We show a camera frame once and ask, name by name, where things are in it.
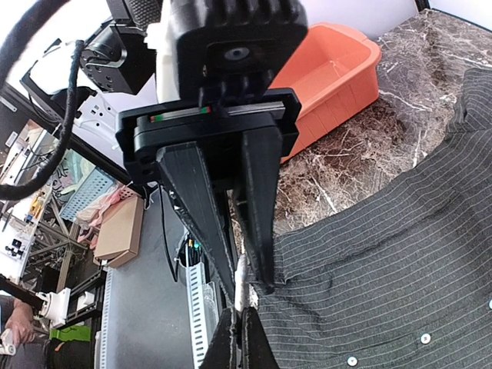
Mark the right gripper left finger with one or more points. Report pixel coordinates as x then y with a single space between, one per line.
222 351

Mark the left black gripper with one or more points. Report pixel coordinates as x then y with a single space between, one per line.
144 133

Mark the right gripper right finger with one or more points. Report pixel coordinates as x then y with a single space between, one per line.
256 351

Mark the round brooch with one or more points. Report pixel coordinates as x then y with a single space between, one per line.
242 288

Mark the black pinstriped shirt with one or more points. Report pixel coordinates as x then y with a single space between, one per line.
403 278

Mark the light blue perforated basket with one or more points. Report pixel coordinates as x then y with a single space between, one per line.
96 184

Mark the brown cardboard box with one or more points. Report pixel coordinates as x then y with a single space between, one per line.
120 233

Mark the orange plastic bin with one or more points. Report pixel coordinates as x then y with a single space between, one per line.
334 75

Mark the seated person in background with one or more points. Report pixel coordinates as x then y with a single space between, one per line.
18 317

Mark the white slotted cable duct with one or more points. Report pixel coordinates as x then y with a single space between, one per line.
149 321

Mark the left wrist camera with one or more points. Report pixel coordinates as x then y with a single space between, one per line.
220 52

